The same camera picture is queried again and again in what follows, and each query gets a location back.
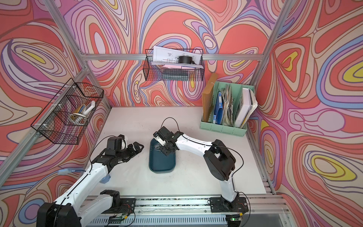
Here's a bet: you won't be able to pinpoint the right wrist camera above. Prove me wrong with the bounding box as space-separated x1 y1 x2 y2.
153 126 174 146

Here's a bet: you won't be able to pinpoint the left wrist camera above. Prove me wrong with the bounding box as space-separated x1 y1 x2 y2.
105 135 126 156

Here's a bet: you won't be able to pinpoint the black wire basket left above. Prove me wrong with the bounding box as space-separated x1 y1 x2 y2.
31 79 104 145

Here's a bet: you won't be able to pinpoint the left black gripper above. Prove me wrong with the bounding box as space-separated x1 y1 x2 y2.
115 141 144 163

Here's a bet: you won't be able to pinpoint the white book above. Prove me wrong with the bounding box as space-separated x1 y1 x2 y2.
234 88 258 128

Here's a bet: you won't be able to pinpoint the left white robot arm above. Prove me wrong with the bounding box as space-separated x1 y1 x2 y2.
36 142 144 227

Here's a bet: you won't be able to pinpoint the black wire basket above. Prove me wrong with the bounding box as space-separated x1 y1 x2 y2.
143 46 205 81
31 79 104 145

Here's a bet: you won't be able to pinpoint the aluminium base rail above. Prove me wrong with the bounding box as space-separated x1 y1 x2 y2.
89 194 296 227

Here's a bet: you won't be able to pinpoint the teal plastic storage tray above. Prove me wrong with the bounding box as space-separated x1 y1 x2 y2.
149 139 176 174

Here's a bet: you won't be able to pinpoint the brown folder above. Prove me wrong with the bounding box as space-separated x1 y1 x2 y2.
202 73 218 122

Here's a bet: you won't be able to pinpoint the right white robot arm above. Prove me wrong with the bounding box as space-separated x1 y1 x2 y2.
154 127 240 212

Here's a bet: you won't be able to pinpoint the blue folder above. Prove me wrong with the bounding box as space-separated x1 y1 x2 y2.
213 91 224 125

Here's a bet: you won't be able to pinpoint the green file organizer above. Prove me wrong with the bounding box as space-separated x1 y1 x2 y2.
200 81 255 137

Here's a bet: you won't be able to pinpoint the stack of magazines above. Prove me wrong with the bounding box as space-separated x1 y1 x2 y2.
221 84 234 127

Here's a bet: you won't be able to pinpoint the black wire basket back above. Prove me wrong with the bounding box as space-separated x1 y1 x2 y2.
143 46 205 81

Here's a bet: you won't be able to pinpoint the black tape roll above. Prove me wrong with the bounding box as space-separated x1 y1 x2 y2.
178 55 195 64

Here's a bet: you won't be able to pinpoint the white paper sheets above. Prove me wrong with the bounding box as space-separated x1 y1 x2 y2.
151 46 204 69

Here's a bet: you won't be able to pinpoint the tape rolls in basket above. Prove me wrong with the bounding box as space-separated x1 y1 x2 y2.
70 101 95 124

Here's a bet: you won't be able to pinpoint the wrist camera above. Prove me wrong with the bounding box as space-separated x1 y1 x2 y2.
153 126 174 146
105 135 126 156

